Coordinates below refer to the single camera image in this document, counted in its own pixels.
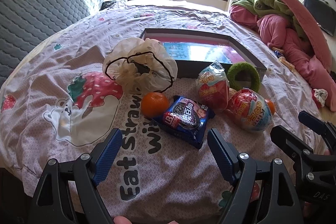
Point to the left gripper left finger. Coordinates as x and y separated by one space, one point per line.
67 191

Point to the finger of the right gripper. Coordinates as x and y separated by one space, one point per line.
324 129
299 152

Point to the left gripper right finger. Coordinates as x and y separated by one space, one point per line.
263 192

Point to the orange mandarin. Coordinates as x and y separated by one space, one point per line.
154 104
271 106

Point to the blue red surprise egg toy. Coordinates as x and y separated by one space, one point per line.
248 110

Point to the blue cookie packet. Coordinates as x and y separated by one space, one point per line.
185 119

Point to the dark shallow cardboard box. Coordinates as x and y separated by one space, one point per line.
194 50

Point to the white drawstring pouch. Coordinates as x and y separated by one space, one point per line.
141 66

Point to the person hand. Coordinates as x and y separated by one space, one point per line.
123 220

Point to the yellow biscuit packet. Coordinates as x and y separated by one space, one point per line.
290 66

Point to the small blue snack packet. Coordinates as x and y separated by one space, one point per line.
278 52

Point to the pink crumpled duvet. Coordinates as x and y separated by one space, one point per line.
275 32

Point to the black television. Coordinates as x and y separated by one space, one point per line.
323 13

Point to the green blanket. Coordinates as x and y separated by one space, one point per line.
260 8

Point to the strawberry print bed quilt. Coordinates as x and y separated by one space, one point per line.
58 104

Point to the grey quilted headboard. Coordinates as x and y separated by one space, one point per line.
27 23

